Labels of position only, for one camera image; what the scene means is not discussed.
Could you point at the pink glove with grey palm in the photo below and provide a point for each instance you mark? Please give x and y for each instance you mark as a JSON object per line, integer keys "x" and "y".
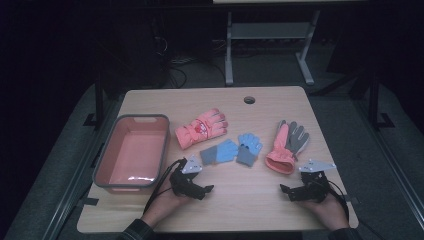
{"x": 281, "y": 156}

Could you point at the black stand post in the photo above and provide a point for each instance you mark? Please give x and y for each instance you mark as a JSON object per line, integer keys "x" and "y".
{"x": 99, "y": 103}
{"x": 374, "y": 100}

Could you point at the person's left hand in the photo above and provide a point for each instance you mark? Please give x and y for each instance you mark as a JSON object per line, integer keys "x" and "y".
{"x": 166, "y": 203}

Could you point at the pink glove with red print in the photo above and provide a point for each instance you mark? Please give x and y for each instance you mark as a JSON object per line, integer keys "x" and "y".
{"x": 200, "y": 130}

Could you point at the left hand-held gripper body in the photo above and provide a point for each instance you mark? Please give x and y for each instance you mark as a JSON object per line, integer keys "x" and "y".
{"x": 183, "y": 181}

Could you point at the grey metal rail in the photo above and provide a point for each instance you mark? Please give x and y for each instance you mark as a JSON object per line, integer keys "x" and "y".
{"x": 76, "y": 173}
{"x": 390, "y": 160}

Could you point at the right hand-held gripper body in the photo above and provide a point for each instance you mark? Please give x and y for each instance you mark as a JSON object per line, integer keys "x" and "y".
{"x": 315, "y": 188}

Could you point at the person's right hand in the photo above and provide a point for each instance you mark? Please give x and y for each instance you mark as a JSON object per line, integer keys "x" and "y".
{"x": 330, "y": 210}

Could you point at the blue and grey knit glove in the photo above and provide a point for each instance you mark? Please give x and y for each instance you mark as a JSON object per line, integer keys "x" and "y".
{"x": 248, "y": 146}
{"x": 223, "y": 151}

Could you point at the white metal stand frame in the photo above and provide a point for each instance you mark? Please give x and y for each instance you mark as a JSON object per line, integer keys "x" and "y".
{"x": 266, "y": 30}

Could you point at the pink plastic basin grey rim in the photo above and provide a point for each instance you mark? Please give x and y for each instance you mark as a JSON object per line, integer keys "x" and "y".
{"x": 133, "y": 150}

